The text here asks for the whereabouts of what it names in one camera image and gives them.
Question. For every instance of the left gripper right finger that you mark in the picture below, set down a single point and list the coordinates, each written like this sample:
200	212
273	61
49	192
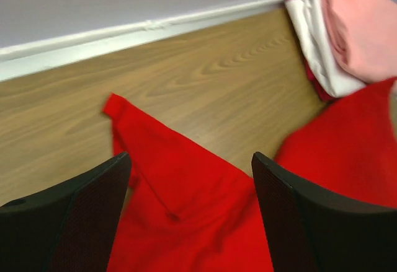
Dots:
310	228

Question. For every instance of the pink folded t shirt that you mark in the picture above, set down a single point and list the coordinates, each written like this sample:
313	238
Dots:
363	36

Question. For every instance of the white folded t shirt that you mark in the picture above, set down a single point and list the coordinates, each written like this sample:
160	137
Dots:
308	22

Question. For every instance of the aluminium frame rail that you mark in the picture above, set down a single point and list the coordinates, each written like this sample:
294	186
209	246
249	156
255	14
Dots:
30	58

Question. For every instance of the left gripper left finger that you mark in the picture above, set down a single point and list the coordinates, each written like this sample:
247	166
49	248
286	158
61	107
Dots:
68	227

